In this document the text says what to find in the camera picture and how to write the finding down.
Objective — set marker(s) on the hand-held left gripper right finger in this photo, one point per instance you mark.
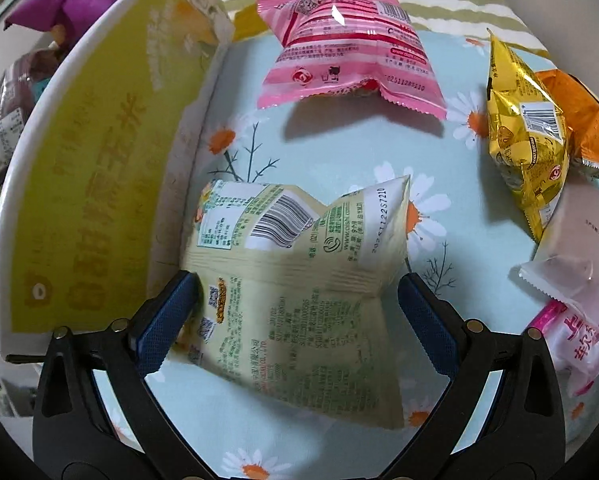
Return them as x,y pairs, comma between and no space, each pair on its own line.
427,325

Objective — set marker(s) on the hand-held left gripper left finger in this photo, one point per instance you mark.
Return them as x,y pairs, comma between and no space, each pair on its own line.
167,322

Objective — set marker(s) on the pale green snack packet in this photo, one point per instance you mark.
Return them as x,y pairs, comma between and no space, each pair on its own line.
289,285

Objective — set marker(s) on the yellow-green cardboard box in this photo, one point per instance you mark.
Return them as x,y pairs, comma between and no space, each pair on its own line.
89,160

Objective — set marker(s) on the brown snack packet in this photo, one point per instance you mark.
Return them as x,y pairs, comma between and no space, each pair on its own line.
14,110

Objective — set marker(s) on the purple snack packet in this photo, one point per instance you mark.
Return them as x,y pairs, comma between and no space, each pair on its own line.
74,5

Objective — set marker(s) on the white and pink snack packet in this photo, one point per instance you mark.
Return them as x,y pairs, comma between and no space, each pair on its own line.
584,340

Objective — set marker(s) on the translucent white snack packet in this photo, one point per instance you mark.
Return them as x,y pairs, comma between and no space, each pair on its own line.
574,240

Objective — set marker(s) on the gold snack packet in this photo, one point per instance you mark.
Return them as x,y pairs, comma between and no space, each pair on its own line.
519,135

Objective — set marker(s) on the orange snack packet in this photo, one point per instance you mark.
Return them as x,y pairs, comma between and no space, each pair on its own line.
584,120

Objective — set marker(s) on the pink striped snack packet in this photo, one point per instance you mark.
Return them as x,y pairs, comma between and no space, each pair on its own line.
344,50

